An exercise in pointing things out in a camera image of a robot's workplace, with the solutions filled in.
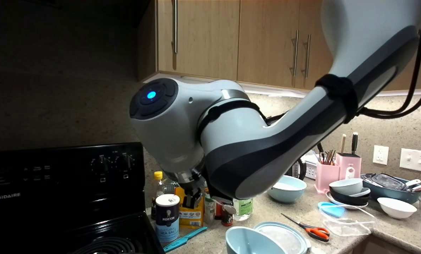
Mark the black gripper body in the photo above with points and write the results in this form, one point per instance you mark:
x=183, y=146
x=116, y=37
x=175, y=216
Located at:
x=192, y=185

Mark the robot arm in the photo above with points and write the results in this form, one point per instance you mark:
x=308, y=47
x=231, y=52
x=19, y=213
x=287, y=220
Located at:
x=212, y=137

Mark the small blue bowl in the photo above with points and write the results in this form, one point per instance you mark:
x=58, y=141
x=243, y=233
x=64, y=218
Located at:
x=245, y=240

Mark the large blue bowl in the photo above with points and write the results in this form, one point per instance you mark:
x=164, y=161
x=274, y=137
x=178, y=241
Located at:
x=287, y=189

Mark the white small bowl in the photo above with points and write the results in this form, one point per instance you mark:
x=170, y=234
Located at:
x=396, y=208

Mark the yellow oil bottle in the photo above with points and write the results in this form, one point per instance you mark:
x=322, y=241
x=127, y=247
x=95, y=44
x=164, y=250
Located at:
x=194, y=216

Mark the clear spray bottle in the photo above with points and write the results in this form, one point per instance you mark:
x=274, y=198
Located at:
x=243, y=209

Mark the teal spatula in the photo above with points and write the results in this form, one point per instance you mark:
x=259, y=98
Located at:
x=184, y=239

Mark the black stove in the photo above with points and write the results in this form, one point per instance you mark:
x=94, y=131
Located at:
x=75, y=201

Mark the round clear lid plate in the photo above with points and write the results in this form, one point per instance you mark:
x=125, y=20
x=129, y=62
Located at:
x=286, y=236

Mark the pink utensil holder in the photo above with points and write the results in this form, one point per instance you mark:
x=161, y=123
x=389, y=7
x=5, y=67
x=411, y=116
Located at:
x=325, y=174

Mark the blue container lid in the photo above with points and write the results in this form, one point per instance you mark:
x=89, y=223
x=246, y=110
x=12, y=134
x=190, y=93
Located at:
x=332, y=209

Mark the clear plastic container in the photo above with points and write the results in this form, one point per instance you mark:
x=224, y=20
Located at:
x=346, y=227

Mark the stacked dark bowls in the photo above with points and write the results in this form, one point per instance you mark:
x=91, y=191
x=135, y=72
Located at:
x=349, y=191

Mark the pink knife block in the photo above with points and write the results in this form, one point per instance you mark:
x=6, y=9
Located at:
x=349, y=165

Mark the orange handled scissors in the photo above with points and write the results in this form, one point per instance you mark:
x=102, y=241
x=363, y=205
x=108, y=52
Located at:
x=320, y=233

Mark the wall outlet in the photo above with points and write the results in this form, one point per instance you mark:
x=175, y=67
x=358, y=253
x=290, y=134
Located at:
x=380, y=154

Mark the light switch plate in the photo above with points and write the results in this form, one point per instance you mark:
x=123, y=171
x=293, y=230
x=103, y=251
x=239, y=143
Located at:
x=410, y=160

